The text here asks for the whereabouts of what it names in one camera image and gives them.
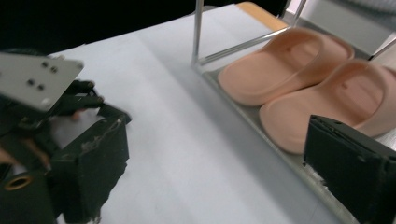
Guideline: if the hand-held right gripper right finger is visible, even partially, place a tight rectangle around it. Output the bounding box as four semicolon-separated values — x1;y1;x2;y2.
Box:
303;114;396;224

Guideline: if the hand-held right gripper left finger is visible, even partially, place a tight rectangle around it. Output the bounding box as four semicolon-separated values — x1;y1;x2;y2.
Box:
49;105;133;224

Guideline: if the pink foam slipper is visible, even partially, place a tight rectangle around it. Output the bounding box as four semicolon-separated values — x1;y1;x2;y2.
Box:
217;26;356;107
258;59;396;156

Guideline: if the two-tier metal shoe rack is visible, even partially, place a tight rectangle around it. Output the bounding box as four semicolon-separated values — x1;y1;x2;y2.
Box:
191;0;396;224

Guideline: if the white table mat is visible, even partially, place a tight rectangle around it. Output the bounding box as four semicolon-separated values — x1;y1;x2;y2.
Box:
48;3;344;224

